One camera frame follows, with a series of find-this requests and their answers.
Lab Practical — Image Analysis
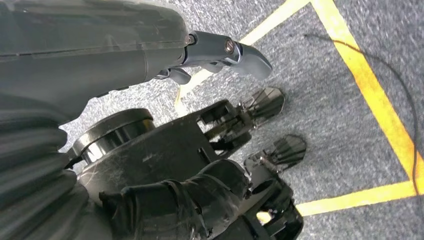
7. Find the black robot right foot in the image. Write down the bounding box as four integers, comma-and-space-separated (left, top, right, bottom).
243, 134, 307, 240

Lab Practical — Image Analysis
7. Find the yellow floor tape square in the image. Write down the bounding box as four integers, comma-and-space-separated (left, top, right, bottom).
173, 0, 424, 224

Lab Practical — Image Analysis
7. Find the black floor cable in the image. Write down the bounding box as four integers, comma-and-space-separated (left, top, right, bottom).
303, 33, 422, 196

